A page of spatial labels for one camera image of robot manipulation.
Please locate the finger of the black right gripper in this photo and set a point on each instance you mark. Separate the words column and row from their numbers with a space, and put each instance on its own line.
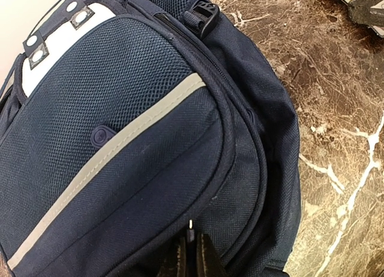
column 361, row 12

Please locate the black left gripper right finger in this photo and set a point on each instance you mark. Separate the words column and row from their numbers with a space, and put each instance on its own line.
column 208, row 262

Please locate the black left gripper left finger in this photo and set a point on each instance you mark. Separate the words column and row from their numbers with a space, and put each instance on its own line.
column 175, row 262

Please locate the navy blue student backpack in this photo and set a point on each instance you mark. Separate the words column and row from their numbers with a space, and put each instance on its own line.
column 128, row 124

